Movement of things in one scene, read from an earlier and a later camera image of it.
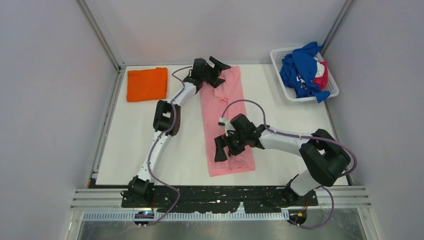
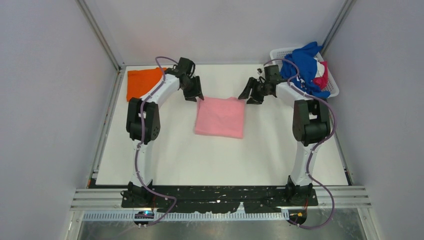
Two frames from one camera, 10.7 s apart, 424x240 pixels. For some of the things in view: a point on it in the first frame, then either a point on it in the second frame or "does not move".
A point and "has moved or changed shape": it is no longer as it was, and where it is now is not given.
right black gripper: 221,142 → 245,94
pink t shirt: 214,101 has moved or changed shape
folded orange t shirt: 147,84 does not move
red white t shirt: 321,79 does not move
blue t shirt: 299,69 does not move
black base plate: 208,199 does not move
